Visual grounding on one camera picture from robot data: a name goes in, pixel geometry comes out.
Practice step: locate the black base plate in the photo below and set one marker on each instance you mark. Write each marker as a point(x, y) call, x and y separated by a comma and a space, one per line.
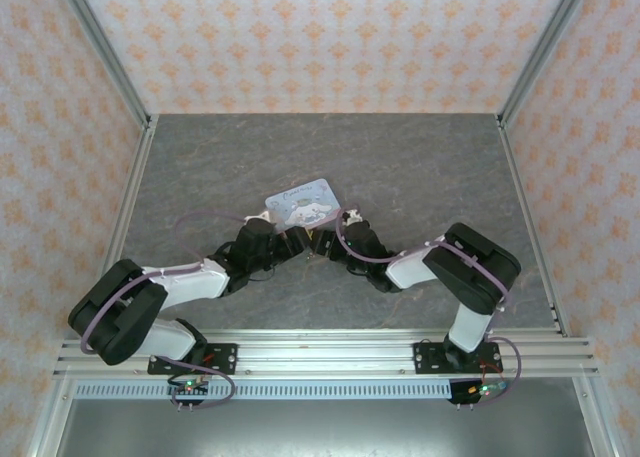
point(220, 357)
point(430, 357)

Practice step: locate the aluminium corner post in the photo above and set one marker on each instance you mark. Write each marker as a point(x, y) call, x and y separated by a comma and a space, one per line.
point(107, 52)
point(545, 52)

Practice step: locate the aluminium table side rail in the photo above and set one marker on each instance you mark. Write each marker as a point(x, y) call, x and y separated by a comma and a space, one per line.
point(132, 192)
point(520, 192)

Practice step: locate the grey metal panel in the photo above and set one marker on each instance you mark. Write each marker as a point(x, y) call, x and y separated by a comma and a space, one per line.
point(320, 427)

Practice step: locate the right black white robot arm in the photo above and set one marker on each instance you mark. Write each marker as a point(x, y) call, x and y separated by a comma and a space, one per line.
point(480, 272)

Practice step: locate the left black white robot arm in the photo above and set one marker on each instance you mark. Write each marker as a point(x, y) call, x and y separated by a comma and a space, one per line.
point(120, 317)

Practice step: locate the blue cartoon tin box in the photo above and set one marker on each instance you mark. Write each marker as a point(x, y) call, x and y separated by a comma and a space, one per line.
point(300, 197)

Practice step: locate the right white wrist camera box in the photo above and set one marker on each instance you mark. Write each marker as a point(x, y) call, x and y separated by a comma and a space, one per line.
point(352, 214)

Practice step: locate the aluminium mounting rail beam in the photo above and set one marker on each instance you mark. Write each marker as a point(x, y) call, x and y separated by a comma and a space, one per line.
point(325, 357)

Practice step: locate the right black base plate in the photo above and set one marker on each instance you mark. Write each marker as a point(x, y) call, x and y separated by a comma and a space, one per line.
point(430, 357)

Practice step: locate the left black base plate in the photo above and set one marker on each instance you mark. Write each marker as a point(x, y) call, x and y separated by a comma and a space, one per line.
point(220, 357)

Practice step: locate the aluminium frame leg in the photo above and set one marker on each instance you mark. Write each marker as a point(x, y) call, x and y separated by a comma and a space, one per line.
point(595, 417)
point(50, 417)

